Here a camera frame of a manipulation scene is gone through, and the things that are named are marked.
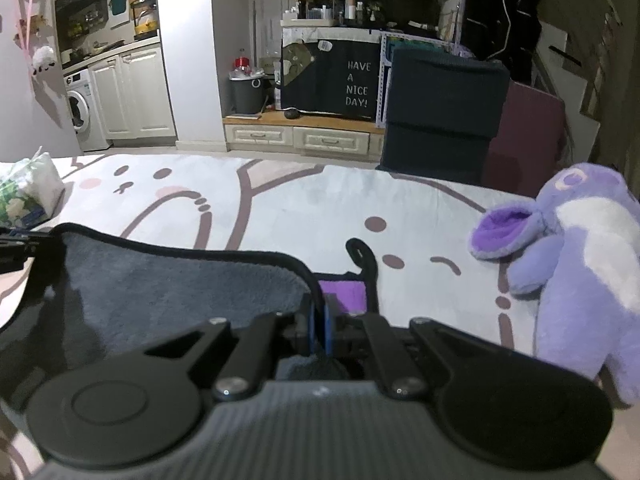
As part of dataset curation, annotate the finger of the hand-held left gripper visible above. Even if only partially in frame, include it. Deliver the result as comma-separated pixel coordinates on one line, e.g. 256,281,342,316
0,226,57,275

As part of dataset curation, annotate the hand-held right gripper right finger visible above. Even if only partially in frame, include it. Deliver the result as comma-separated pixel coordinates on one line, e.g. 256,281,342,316
324,294,503,401

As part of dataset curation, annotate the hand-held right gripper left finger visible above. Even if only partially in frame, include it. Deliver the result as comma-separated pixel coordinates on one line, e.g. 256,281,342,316
116,294,317,402

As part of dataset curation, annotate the grey towel with black edge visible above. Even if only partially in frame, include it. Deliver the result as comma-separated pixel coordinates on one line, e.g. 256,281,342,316
0,222,382,413

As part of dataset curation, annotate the green floral tissue pack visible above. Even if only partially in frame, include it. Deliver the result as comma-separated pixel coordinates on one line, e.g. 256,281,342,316
0,146,66,230

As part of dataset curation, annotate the white printed cartoon blanket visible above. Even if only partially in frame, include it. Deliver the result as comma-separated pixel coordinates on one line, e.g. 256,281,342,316
0,152,640,480

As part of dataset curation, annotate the white washing machine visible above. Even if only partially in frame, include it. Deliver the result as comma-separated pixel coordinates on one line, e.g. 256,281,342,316
63,67,110,153

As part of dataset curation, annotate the white hanging plush toy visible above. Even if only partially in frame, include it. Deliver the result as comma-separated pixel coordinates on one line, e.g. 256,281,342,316
30,45,57,76

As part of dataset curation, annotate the white kitchen cabinet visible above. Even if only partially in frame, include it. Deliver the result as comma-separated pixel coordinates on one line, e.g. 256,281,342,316
89,42,178,142

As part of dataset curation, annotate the white low drawer cabinet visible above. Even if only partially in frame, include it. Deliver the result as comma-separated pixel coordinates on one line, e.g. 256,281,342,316
222,111,387,164

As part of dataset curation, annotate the grey trash bin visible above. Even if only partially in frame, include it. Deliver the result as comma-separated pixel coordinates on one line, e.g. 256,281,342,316
229,72,266,116

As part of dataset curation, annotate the dark blue padded chair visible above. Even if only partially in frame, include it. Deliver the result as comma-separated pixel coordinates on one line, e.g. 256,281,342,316
377,49,512,186

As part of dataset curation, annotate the black printed cloth cover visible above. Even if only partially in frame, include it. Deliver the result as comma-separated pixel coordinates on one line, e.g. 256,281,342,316
279,36,385,122

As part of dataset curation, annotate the purple plush toy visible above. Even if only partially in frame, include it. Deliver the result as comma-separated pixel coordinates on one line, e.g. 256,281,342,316
467,161,640,408

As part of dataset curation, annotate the white metal rack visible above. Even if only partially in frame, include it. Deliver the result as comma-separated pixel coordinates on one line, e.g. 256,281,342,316
375,31,398,127

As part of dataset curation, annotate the maroon board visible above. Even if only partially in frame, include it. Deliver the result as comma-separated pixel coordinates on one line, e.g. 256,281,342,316
481,80,567,197

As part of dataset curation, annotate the cream desktop shelf organizer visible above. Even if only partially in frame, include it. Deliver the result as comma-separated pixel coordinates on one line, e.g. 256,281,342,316
279,0,340,29

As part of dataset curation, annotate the black hanging jacket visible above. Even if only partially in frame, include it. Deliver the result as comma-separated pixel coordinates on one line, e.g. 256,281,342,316
459,0,545,86

